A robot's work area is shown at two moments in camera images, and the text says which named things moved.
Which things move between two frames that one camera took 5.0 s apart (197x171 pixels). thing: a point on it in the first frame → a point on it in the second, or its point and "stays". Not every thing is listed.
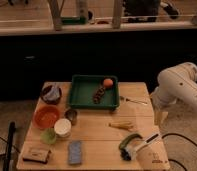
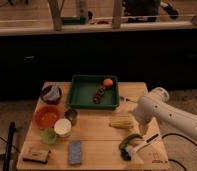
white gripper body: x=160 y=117 → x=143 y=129
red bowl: x=46 y=116 stays
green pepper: x=127 y=138 stays
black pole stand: x=7 y=161 stays
